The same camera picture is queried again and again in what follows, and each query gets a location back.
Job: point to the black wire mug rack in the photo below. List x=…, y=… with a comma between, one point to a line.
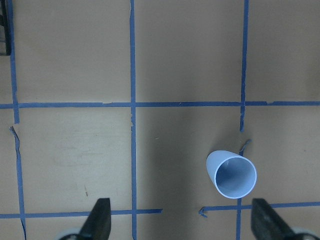
x=5, y=35

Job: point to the light blue plastic cup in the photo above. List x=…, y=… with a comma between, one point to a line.
x=233, y=175

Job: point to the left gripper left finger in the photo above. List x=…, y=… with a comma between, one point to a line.
x=96, y=227

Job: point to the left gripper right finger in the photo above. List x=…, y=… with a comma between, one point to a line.
x=266, y=224

